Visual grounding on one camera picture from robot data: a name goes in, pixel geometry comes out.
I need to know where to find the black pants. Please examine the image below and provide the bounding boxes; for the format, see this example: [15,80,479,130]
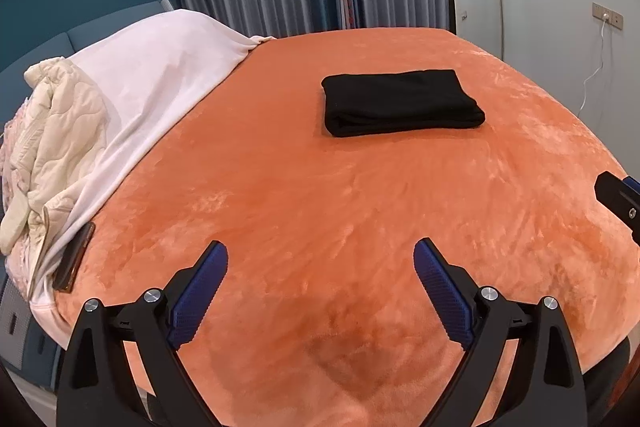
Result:
[321,69,485,138]

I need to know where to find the blue upholstered headboard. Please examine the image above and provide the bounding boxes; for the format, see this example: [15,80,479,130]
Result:
[1,0,172,392]

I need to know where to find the dark smartphone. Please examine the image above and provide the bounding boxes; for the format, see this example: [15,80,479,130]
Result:
[52,221,96,293]

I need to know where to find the cream quilted comforter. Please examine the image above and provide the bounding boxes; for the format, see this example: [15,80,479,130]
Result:
[0,56,112,258]

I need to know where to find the orange plush bed blanket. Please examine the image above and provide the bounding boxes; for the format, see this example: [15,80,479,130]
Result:
[56,28,639,426]

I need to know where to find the white bed sheet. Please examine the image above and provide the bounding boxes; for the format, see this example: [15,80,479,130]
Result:
[28,10,266,347]

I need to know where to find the wall power outlet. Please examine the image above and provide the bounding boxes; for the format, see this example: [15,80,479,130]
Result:
[592,2,624,30]

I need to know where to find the white charging cable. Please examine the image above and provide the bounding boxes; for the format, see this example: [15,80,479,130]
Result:
[577,12,612,119]

